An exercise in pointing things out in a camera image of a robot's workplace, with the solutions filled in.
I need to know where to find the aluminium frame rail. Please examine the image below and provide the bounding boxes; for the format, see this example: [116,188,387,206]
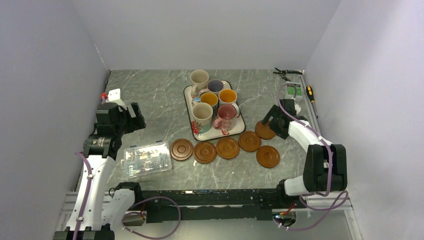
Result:
[297,75,331,143]

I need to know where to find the cream patterned mug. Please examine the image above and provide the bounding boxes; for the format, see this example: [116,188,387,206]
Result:
[191,101,214,135]

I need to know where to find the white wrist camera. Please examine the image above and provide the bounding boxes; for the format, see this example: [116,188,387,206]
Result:
[294,103,302,115]
[100,88,128,110]

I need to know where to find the white mug orange inside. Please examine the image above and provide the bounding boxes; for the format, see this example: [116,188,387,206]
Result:
[218,89,238,105]

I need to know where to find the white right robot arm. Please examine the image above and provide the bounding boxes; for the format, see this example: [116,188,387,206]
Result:
[261,99,348,208]

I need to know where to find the grey purple mug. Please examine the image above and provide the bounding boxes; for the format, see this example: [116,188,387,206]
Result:
[198,79,224,97]

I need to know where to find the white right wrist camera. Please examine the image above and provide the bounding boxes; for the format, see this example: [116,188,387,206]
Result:
[294,103,302,115]

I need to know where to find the brown wooden coaster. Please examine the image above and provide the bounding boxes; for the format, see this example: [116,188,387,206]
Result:
[170,138,194,161]
[216,137,240,160]
[256,145,281,169]
[254,120,276,140]
[193,142,217,164]
[238,131,262,152]

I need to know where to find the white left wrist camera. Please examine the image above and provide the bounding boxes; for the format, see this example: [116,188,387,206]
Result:
[100,88,128,110]

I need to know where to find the white green electronic device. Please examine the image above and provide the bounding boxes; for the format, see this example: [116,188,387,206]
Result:
[284,81,303,103]

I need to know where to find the blue mug yellow inside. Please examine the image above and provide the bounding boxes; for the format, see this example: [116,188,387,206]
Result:
[191,92,219,111]

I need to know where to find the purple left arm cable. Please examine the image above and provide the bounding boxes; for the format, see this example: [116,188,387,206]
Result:
[71,151,94,240]

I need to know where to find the pink mug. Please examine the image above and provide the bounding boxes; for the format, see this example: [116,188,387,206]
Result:
[212,103,240,132]

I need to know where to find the cream mug outside tray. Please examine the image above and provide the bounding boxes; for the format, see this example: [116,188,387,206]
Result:
[190,69,209,98]

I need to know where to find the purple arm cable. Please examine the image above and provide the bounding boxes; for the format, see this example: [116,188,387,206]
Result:
[71,151,94,240]
[273,82,349,232]

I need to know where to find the yellow black screwdriver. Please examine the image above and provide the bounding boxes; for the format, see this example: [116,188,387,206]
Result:
[306,85,319,119]

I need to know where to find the black pliers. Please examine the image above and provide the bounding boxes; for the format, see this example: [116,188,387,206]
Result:
[273,67,303,82]

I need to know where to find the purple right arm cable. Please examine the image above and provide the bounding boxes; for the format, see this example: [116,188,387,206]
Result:
[273,82,349,232]

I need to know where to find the clear plastic parts box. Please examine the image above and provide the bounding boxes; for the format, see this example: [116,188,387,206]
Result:
[121,141,173,179]

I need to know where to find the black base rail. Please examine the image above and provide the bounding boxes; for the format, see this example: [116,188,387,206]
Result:
[114,182,304,223]

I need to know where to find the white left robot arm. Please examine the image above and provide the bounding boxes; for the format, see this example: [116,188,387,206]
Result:
[53,102,146,240]

